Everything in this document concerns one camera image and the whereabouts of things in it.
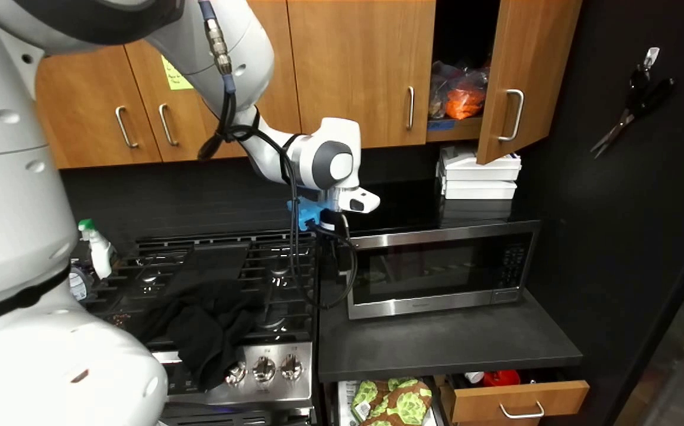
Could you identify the blue tape strip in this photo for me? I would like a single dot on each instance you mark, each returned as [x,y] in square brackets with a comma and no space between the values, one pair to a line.
[439,123]

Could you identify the black cloth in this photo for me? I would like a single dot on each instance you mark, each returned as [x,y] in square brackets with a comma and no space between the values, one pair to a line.
[199,323]

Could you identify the stainless black microwave oven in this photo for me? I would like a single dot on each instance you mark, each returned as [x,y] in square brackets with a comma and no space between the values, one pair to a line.
[436,274]

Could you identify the brown green artichoke oven mitt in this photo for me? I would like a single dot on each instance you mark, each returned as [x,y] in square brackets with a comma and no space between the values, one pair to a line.
[402,404]
[364,399]

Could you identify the wooden cabinet door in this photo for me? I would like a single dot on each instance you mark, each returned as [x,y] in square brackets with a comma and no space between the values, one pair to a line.
[285,95]
[355,73]
[88,103]
[531,48]

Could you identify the red object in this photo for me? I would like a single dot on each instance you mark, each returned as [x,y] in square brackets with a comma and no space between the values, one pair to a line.
[501,377]

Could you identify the dark metal pot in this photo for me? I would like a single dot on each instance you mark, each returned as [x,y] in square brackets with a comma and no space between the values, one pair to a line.
[80,280]

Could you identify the yellow green sticky note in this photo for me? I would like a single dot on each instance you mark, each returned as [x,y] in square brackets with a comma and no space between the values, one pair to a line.
[174,77]

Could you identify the black refrigerator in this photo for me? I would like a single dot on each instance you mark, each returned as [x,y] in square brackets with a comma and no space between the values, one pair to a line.
[593,238]

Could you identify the white stacked boxes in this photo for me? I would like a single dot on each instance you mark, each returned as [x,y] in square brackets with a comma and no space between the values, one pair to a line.
[483,167]

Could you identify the silver range knob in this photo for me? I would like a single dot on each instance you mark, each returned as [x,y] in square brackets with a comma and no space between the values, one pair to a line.
[292,368]
[264,368]
[234,372]

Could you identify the stainless gas range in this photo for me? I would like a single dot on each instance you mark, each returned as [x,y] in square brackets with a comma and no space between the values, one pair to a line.
[199,252]

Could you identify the clear bottle green cap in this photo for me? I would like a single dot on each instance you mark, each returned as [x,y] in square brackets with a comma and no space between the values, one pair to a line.
[98,250]

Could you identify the small white object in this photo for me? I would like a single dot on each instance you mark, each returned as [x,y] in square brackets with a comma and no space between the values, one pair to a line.
[471,377]

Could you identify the dark grey flat box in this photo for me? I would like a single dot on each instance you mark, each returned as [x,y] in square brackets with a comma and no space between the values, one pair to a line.
[474,212]

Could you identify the small silver hanging tool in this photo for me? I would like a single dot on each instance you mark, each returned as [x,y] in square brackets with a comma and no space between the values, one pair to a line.
[652,57]

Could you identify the white paper sheet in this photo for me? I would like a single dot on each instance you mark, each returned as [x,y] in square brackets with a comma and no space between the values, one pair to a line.
[344,405]

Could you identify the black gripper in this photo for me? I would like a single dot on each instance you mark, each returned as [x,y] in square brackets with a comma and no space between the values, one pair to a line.
[335,229]

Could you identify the orange plastic bag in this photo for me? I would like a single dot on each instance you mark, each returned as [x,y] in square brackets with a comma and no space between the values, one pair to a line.
[461,99]

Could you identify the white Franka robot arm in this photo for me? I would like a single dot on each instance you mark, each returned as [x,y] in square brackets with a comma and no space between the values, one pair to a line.
[10,197]

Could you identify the white flat cardboard box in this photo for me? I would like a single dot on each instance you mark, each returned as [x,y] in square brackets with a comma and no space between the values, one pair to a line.
[478,190]

